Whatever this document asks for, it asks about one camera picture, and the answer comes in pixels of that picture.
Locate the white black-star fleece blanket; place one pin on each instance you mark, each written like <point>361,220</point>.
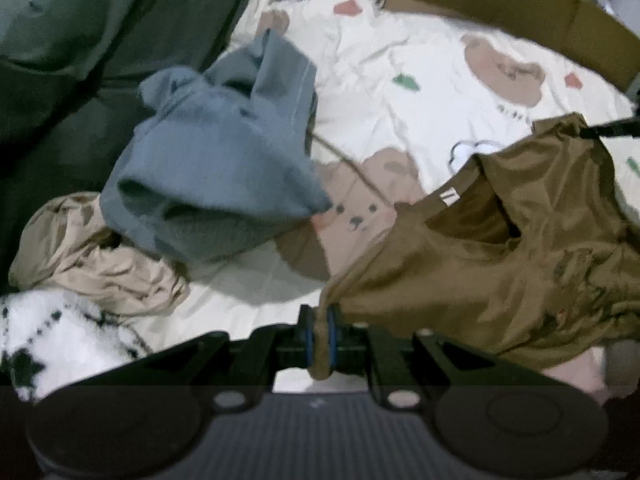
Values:
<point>60,335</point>

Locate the brown printed t-shirt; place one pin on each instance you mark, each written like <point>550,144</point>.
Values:
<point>475,280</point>

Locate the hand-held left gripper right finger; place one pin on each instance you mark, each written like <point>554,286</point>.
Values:
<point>334,332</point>

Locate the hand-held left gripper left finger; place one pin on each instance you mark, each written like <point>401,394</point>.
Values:
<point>307,332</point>

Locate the beige garment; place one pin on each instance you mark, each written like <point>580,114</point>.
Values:
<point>100,270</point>

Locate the white bear-print bedsheet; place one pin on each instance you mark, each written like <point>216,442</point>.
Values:
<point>410,60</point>

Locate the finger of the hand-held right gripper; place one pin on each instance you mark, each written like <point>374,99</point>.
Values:
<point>612,129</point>

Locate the grey-blue garment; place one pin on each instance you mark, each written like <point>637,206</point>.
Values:
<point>210,160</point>

